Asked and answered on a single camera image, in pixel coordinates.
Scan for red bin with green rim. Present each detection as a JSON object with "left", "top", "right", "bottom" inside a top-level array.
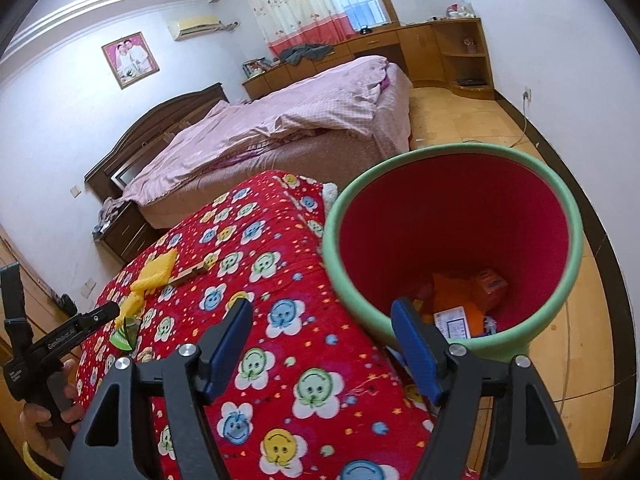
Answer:
[{"left": 322, "top": 144, "right": 585, "bottom": 363}]

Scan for dark wooden nightstand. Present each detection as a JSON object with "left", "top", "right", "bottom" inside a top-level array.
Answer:
[{"left": 92, "top": 200, "right": 161, "bottom": 263}]

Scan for green printed box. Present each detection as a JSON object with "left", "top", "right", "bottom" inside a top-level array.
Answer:
[{"left": 109, "top": 320, "right": 138, "bottom": 351}]

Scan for white box with blue stripe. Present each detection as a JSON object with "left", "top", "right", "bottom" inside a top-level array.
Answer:
[{"left": 432, "top": 307, "right": 473, "bottom": 341}]

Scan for bed with brown base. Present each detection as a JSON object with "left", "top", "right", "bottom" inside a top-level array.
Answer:
[{"left": 122, "top": 57, "right": 413, "bottom": 231}]

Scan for orange paper wrapper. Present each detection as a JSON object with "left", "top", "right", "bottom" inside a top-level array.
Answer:
[{"left": 420, "top": 272, "right": 483, "bottom": 331}]

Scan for white and red curtain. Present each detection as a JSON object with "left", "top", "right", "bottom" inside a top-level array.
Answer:
[{"left": 243, "top": 0, "right": 396, "bottom": 58}]

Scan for flat wooden piece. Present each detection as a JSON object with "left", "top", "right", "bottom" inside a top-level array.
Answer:
[{"left": 170, "top": 250, "right": 221, "bottom": 283}]

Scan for dark wooden headboard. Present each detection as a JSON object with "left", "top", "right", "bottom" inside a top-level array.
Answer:
[{"left": 84, "top": 82, "right": 230, "bottom": 201}]

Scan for orange cardboard box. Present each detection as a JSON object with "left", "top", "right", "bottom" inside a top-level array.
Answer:
[{"left": 467, "top": 269, "right": 508, "bottom": 311}]

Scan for bed with pink bedding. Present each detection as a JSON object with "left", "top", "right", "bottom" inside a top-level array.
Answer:
[{"left": 122, "top": 56, "right": 391, "bottom": 206}]

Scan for person's left hand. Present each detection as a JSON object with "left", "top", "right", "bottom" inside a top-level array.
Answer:
[{"left": 19, "top": 359, "right": 84, "bottom": 466}]

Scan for framed wall photo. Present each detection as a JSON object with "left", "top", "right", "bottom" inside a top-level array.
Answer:
[{"left": 101, "top": 31, "right": 160, "bottom": 90}]

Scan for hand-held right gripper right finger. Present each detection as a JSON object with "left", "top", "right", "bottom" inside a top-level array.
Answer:
[{"left": 390, "top": 299, "right": 583, "bottom": 480}]

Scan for wall air conditioner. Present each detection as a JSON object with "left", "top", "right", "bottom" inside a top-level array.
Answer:
[{"left": 167, "top": 14, "right": 240, "bottom": 41}]

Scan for long wooden desk cabinet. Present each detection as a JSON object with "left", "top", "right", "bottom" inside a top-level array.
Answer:
[{"left": 242, "top": 25, "right": 436, "bottom": 101}]

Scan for black floor cable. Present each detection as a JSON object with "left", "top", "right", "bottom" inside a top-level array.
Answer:
[{"left": 465, "top": 99, "right": 532, "bottom": 146}]

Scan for yellow wrist strap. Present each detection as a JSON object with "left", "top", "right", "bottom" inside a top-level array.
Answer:
[{"left": 21, "top": 440, "right": 58, "bottom": 480}]

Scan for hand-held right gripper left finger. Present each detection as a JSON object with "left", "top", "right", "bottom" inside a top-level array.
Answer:
[{"left": 60, "top": 299, "right": 254, "bottom": 480}]

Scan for cloth on nightstand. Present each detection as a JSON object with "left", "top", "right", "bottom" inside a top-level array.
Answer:
[{"left": 92, "top": 196, "right": 126, "bottom": 236}]

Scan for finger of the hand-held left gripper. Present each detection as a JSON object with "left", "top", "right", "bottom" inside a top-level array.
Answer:
[{"left": 75, "top": 301, "right": 121, "bottom": 335}]

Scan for red floral tablecloth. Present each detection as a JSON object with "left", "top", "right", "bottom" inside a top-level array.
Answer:
[{"left": 75, "top": 170, "right": 481, "bottom": 480}]

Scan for dark clothing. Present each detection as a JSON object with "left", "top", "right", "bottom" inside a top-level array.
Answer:
[{"left": 279, "top": 42, "right": 333, "bottom": 66}]

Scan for wooden corner shelf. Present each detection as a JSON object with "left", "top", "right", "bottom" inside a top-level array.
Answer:
[{"left": 432, "top": 16, "right": 496, "bottom": 101}]

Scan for books on cabinet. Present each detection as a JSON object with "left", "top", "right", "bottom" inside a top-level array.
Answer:
[{"left": 242, "top": 57, "right": 273, "bottom": 78}]

